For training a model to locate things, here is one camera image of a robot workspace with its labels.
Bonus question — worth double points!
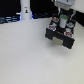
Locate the blue-lidded kcup in holder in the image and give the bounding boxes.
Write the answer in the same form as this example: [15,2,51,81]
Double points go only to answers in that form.
[66,21,74,28]

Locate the green and white kcup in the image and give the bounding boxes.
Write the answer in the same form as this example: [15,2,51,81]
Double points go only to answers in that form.
[59,15,67,28]

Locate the dark keyboard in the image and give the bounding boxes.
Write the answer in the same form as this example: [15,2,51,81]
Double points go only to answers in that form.
[0,16,20,24]

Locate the red-lidded kcup front right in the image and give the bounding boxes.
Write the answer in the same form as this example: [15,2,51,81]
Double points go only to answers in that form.
[64,31,73,38]

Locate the kcup in holder left front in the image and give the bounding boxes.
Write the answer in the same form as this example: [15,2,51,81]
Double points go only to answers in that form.
[49,25,56,31]

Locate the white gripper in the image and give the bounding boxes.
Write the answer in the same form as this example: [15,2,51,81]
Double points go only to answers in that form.
[54,0,74,10]

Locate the black kcup holder drawer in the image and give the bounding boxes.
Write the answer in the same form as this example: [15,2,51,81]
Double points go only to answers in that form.
[44,13,81,50]

